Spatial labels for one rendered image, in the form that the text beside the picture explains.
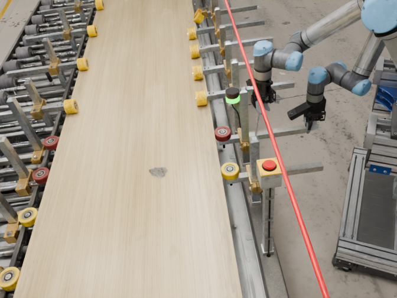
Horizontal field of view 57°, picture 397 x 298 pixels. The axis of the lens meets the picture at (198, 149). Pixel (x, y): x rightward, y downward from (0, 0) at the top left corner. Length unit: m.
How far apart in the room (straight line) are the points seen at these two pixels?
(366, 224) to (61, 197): 1.67
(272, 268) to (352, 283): 0.90
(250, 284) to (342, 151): 1.68
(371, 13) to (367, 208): 1.41
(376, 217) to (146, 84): 1.56
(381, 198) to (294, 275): 0.71
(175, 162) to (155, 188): 0.17
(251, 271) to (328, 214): 1.09
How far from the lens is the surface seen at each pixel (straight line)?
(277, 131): 1.85
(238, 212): 1.82
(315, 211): 2.62
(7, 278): 1.59
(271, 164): 1.18
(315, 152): 2.99
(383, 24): 1.30
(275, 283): 1.55
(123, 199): 1.61
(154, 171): 1.67
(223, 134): 1.78
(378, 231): 2.36
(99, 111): 2.12
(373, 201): 2.48
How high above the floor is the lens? 2.10
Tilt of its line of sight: 44 degrees down
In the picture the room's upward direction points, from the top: 9 degrees counter-clockwise
